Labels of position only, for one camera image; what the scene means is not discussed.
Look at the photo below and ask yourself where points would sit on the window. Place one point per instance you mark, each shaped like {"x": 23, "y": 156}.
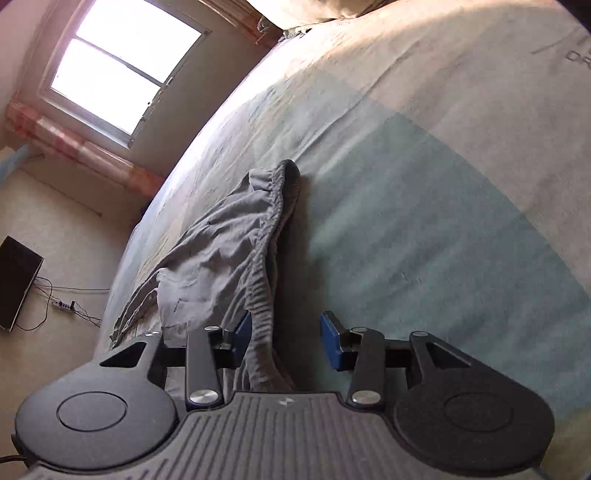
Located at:
{"x": 120, "y": 69}

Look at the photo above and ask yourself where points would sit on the bed with patchwork sheet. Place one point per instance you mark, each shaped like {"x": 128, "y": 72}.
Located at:
{"x": 415, "y": 207}

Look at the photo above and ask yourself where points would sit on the beige printed pillow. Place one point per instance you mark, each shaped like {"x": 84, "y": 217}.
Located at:
{"x": 314, "y": 9}

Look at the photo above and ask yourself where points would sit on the grey pants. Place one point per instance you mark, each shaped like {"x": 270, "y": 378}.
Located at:
{"x": 221, "y": 240}

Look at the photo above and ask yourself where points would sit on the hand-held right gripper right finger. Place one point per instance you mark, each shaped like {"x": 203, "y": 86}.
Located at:
{"x": 331, "y": 341}

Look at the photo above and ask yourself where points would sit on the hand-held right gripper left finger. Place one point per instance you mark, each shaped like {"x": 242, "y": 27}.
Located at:
{"x": 243, "y": 337}

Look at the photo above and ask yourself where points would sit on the light blue cloth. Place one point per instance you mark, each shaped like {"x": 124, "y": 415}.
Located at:
{"x": 14, "y": 164}

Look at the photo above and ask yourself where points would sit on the pink checked curtain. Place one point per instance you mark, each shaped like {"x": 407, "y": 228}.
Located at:
{"x": 87, "y": 147}
{"x": 249, "y": 21}

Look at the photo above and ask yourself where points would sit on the black wall television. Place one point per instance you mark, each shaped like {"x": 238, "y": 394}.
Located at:
{"x": 18, "y": 281}

